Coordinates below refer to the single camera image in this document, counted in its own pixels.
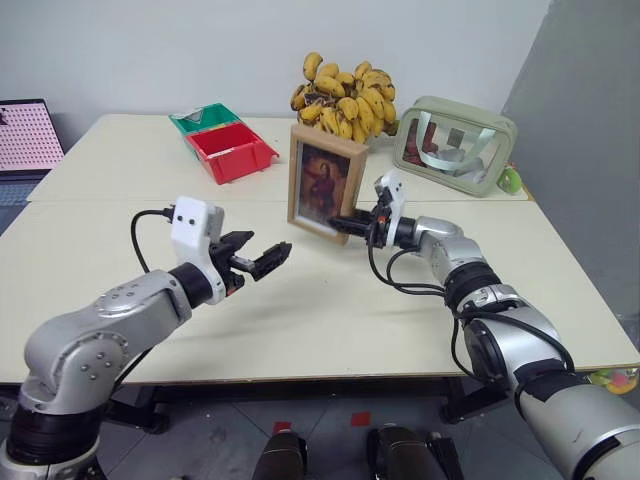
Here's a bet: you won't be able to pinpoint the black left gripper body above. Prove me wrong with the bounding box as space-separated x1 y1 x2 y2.
208 238 255 299

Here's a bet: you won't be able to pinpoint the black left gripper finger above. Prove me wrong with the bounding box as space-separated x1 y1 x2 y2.
248 240 293 282
218 230 256 252

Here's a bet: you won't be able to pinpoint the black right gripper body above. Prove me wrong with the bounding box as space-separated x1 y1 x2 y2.
366 198 396 250

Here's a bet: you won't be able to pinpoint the wooden picture frame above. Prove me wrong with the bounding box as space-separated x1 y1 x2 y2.
286 123 370 247

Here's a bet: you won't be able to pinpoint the red item inside pouch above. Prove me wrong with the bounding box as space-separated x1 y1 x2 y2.
401 118 437 167

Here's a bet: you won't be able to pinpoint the red plastic storage bin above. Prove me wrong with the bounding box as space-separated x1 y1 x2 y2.
185 123 280 187

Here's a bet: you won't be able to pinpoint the white item inside pouch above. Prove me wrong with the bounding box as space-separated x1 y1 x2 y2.
448 148 490 185

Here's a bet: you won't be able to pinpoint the yellow banana bunch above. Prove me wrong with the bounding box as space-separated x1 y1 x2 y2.
289 50 400 147

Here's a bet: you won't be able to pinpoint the green plastic storage bin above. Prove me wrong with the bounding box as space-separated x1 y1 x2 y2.
167 102 245 152

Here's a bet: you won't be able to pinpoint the white paper in bin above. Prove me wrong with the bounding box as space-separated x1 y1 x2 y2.
173 106 210 125

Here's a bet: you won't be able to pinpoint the clear pale green pouch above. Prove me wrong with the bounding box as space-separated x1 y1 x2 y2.
390 95 519 200

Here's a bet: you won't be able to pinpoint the small green toy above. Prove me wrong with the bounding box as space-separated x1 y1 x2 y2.
496 161 524 196

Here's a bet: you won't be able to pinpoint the dark rounded shape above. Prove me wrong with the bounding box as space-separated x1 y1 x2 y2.
251 428 308 480
366 422 465 480

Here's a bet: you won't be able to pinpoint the pink pegboard panel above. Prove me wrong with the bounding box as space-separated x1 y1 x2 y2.
0 97 67 174

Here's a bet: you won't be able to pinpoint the colourful toys under table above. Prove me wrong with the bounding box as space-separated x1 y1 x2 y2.
588 366 640 397

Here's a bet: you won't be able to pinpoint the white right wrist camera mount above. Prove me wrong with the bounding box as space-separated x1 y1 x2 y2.
373 168 406 249

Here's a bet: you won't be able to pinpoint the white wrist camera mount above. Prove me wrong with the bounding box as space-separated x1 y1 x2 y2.
169 195 227 306
373 168 406 249

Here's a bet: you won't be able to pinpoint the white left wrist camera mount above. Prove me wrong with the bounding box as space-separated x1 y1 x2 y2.
169 195 227 306

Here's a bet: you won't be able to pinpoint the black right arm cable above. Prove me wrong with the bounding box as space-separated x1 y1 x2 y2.
365 238 577 378

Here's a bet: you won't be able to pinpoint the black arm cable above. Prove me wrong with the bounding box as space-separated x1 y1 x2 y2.
130 206 177 275
365 238 577 378

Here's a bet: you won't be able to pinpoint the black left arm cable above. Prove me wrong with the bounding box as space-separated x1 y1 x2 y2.
130 206 177 275

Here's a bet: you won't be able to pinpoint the black table leg frame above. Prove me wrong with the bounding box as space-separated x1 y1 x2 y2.
438 375 517 427
102 383 172 435

